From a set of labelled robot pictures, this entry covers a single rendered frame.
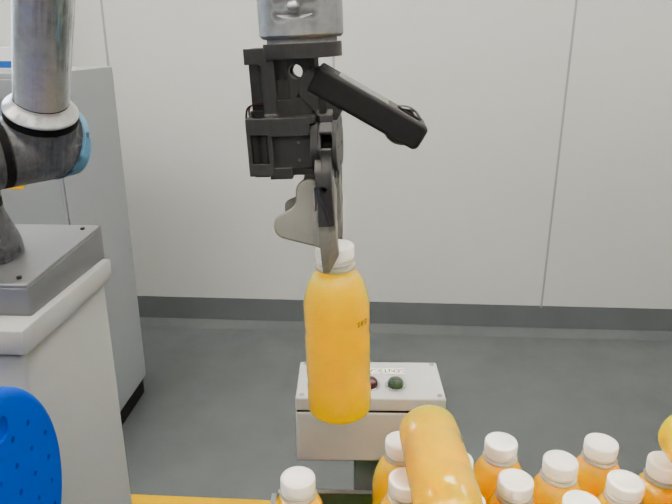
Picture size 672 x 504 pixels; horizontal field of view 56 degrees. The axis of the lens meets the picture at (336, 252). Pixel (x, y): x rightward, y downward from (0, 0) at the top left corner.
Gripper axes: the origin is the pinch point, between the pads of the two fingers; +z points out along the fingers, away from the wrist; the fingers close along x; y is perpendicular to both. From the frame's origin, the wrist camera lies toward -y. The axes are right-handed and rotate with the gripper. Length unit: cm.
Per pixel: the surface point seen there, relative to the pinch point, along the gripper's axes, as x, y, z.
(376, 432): -13.0, -2.8, 30.5
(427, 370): -21.2, -10.0, 25.6
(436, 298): -266, -25, 121
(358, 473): -15.7, 0.1, 39.4
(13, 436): 8.3, 33.0, 16.5
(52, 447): 1.7, 33.7, 22.7
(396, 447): -4.2, -5.6, 26.3
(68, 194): -139, 106, 27
